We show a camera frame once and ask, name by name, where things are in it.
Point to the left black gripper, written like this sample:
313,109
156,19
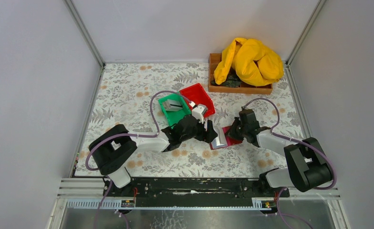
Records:
202,130

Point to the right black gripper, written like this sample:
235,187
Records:
237,131

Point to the card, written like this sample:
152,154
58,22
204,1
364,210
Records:
220,141

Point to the red leather card holder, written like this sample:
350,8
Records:
231,142

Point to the green plastic bin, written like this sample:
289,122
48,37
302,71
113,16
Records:
175,117

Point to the red plastic bin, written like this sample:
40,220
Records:
197,94

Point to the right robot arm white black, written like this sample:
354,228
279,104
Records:
307,165

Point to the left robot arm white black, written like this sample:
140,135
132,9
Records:
111,150

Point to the silver cards in green bin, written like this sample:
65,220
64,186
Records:
172,105

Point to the dark green item in tray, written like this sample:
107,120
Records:
232,81

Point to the yellow cloth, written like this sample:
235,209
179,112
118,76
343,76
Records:
253,62

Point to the wooden tray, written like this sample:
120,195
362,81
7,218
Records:
214,60

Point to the floral table mat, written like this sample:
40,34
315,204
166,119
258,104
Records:
129,93

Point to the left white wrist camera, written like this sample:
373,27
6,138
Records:
198,111

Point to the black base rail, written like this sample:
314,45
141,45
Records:
197,192

